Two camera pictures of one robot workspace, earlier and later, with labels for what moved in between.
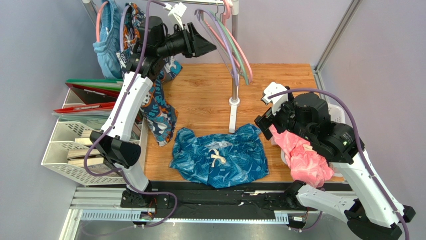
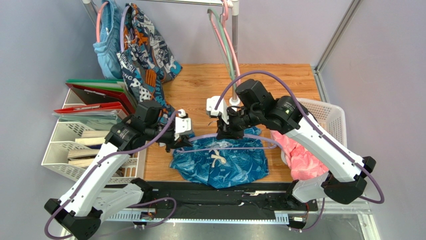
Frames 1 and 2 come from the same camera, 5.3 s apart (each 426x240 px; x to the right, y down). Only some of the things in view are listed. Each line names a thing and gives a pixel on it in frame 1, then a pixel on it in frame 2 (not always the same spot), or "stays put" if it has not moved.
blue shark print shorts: (223, 161) stays put
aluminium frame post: (353, 7) stays put
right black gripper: (266, 121) -> (227, 132)
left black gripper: (195, 45) -> (181, 142)
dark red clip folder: (93, 96) stays put
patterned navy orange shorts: (160, 118) stays put
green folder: (114, 84) stays put
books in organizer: (95, 162) stays put
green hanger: (237, 55) -> (228, 52)
